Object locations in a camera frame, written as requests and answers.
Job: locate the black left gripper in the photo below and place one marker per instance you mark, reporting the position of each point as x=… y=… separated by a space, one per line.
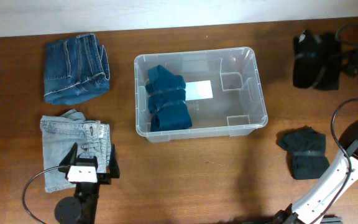
x=105 y=178

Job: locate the black shirt with logo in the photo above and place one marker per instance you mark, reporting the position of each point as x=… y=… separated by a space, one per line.
x=317 y=61

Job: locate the blue shirt bundle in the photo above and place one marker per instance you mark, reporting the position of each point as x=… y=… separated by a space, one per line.
x=166 y=103

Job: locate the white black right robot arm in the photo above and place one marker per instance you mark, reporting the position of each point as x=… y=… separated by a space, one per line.
x=339 y=176

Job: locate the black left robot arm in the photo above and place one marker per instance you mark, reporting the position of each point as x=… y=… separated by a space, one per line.
x=82 y=206

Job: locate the light blue folded jeans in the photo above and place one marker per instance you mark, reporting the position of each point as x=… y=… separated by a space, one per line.
x=60 y=133

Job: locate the dark blue folded jeans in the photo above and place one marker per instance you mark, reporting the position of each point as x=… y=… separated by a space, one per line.
x=75 y=70

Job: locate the black folded shirt front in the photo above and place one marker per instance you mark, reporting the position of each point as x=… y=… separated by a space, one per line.
x=306 y=152

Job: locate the white label in bin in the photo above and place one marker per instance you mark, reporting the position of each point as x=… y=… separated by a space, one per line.
x=198 y=90

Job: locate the clear plastic storage bin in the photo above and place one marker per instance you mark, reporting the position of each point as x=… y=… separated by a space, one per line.
x=223 y=93

